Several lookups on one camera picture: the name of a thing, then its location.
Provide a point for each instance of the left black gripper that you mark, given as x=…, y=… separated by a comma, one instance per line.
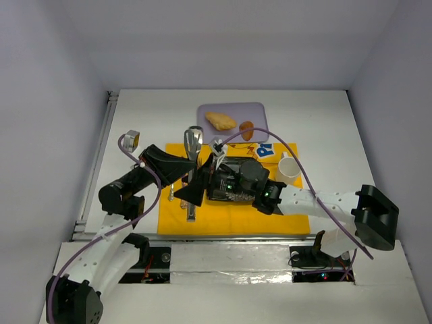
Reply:
x=148, y=162

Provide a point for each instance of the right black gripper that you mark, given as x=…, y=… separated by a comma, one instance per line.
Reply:
x=208, y=179

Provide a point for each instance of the steel serving tongs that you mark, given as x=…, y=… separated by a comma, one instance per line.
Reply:
x=193, y=141

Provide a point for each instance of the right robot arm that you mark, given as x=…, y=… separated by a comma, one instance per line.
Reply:
x=364, y=219

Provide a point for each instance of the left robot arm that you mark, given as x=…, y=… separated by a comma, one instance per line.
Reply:
x=77, y=293

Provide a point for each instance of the large yellow bread piece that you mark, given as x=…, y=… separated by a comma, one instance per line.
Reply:
x=220, y=121

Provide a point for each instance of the small brown bread piece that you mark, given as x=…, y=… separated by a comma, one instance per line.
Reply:
x=246, y=128

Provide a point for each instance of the iridescent purple knife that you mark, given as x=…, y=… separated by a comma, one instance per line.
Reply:
x=183, y=203

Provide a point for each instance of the iridescent spoon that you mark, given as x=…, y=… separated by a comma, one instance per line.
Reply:
x=171, y=193

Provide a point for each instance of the yellow cloth placemat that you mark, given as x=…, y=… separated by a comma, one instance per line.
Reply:
x=237, y=219

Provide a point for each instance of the black floral square plate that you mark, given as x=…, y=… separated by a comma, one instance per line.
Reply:
x=224, y=182

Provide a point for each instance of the foil covered front block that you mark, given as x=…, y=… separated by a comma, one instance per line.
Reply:
x=229, y=264

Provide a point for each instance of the white mug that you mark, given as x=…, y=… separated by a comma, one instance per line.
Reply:
x=287, y=170

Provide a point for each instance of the lilac plastic tray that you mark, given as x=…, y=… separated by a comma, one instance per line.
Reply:
x=253, y=112

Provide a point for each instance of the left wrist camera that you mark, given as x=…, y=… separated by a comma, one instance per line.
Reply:
x=131, y=140

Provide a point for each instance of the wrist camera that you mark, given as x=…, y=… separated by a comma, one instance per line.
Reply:
x=219, y=150
x=131, y=140

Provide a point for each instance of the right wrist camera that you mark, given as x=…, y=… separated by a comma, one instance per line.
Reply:
x=219, y=150

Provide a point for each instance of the aluminium front rail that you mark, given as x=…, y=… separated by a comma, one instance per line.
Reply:
x=230, y=238

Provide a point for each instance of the aluminium side rail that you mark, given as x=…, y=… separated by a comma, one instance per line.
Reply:
x=89, y=191

